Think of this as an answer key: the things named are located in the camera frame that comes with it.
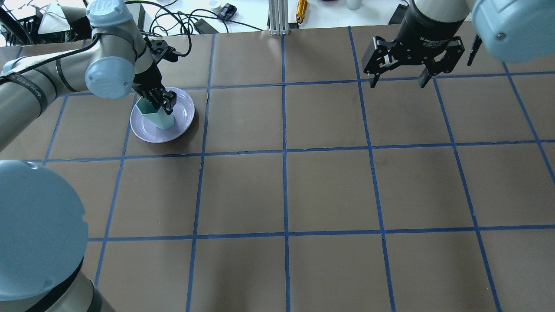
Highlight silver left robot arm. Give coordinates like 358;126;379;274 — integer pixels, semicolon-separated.
1;0;176;312

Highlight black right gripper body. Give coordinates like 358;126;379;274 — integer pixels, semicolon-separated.
362;0;470;76

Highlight aluminium frame post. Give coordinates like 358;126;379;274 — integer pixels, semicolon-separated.
268;0;290;36

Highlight teal geometric cup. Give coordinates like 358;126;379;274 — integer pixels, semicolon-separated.
135;100;175;130

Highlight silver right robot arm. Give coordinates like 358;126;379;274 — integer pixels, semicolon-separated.
362;0;555;88

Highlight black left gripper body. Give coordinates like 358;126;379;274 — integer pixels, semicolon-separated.
132;38;181;108

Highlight gold cylinder tool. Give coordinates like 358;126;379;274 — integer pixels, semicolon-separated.
295;0;308;24

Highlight lavender plate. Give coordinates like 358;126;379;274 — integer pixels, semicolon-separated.
130;87;196;143

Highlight black power brick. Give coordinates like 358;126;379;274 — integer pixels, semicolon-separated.
193;19;219;34

